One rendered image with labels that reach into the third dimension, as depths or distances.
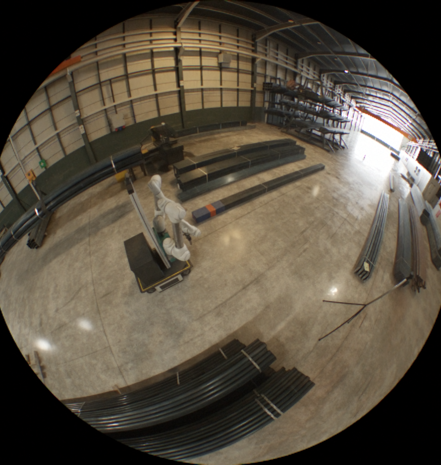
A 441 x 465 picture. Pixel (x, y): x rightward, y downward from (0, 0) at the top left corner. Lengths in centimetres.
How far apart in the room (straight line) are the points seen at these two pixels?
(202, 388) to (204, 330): 107
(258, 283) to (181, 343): 156
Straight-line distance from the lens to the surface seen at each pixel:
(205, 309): 256
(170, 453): 197
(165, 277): 251
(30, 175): 497
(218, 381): 172
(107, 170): 421
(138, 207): 167
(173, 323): 261
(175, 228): 165
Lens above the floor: 248
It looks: 50 degrees down
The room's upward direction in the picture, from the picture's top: 1 degrees counter-clockwise
